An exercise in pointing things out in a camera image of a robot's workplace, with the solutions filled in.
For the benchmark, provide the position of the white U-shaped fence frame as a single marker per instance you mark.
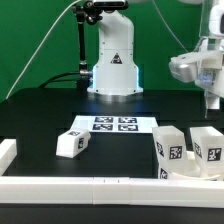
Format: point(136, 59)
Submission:
point(118, 191)

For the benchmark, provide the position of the white round stool seat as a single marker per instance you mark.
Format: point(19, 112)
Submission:
point(184, 170)

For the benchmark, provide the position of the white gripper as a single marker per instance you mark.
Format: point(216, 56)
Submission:
point(204, 67)

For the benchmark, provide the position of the white paper with tags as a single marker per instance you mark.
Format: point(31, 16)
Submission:
point(115, 124)

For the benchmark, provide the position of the black camera on pole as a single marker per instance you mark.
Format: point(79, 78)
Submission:
point(106, 4)

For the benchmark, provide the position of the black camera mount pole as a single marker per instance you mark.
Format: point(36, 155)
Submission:
point(85, 74)

